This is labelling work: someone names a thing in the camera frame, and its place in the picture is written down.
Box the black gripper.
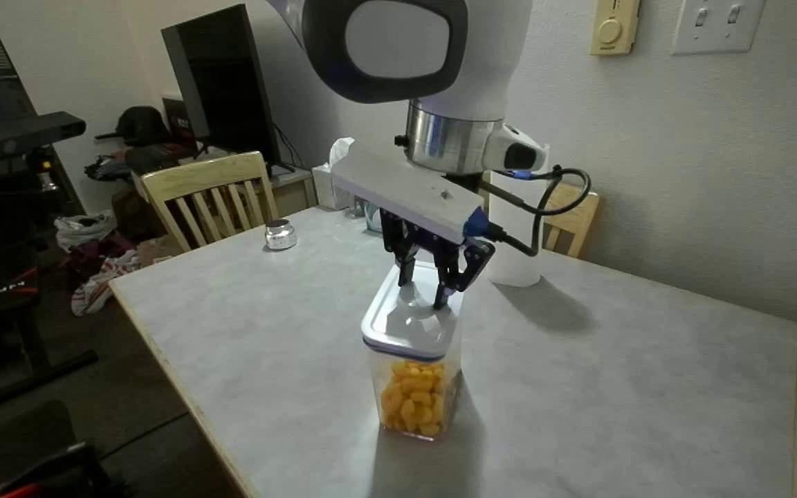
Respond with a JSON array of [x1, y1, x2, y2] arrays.
[[380, 211, 492, 310]]

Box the white container lid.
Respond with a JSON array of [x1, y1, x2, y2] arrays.
[[359, 263, 463, 362]]

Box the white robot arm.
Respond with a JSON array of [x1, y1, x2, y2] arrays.
[[269, 0, 544, 186]]

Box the clear plastic container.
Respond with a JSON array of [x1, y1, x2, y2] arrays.
[[370, 353, 463, 440]]

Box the white paper towel roll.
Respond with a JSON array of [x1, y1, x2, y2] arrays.
[[489, 173, 542, 287]]

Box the orange cheese snacks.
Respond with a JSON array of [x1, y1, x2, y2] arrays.
[[380, 360, 457, 440]]

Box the grey cube tissue box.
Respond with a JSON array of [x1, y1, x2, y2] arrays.
[[312, 136, 353, 211]]

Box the wooden chair near side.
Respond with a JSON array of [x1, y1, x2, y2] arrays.
[[140, 151, 279, 251]]

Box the black monitor screen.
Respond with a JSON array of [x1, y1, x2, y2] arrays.
[[161, 5, 279, 164]]

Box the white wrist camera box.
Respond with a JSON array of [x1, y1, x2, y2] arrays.
[[333, 146, 488, 244]]

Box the wooden chair by wall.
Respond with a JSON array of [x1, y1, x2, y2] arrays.
[[485, 168, 604, 259]]

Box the beige wall thermostat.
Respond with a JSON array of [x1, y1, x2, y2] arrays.
[[590, 0, 643, 59]]

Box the white light switch plate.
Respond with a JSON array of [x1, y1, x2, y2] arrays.
[[673, 0, 766, 54]]

